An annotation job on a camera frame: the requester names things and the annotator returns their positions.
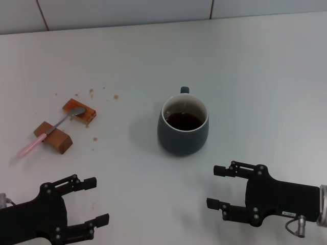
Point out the dark brown wooden block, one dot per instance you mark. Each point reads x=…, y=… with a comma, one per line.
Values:
x=60, y=143

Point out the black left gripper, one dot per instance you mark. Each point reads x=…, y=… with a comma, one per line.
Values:
x=30, y=219

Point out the dark coffee liquid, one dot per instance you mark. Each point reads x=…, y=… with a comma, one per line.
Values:
x=184, y=121

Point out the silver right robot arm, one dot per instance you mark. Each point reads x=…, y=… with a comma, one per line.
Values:
x=324, y=204

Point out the grey ceramic cup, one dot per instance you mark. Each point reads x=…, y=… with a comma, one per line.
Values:
x=178, y=143

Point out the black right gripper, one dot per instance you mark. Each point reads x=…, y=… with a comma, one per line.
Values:
x=281, y=199

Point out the orange brown wooden block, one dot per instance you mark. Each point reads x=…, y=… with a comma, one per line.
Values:
x=89, y=114

